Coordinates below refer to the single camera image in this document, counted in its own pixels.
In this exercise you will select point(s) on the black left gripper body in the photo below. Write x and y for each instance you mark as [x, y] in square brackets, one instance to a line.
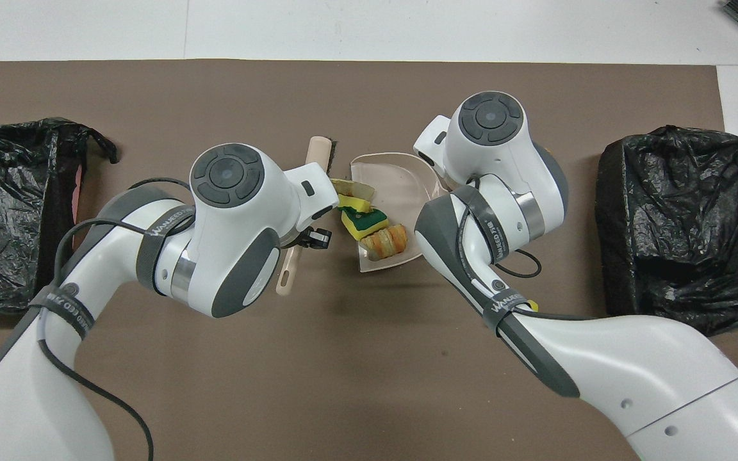
[319, 239]

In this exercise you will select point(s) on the yellow green sponge piece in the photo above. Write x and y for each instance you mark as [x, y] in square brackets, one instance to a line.
[369, 223]

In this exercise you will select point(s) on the pale bread chunk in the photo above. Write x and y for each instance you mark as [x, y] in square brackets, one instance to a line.
[353, 190]

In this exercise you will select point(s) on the braided pastry piece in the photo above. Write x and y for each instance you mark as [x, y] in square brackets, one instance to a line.
[385, 242]

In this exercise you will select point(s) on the beige hand brush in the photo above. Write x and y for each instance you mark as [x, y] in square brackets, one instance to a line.
[318, 153]

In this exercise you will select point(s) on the beige plastic dustpan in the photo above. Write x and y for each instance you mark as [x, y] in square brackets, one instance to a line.
[401, 186]

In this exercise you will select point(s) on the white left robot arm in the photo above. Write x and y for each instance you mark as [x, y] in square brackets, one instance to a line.
[23, 397]

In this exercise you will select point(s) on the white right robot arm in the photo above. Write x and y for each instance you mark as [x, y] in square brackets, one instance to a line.
[631, 365]

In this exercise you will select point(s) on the black bag lined pink bin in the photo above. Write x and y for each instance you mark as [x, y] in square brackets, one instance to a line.
[10, 192]

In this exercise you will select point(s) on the brown paper table mat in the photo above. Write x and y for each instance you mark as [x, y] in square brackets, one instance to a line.
[215, 96]

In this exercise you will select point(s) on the yellow jagged sponge chunk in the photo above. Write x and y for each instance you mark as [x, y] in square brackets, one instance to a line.
[531, 306]

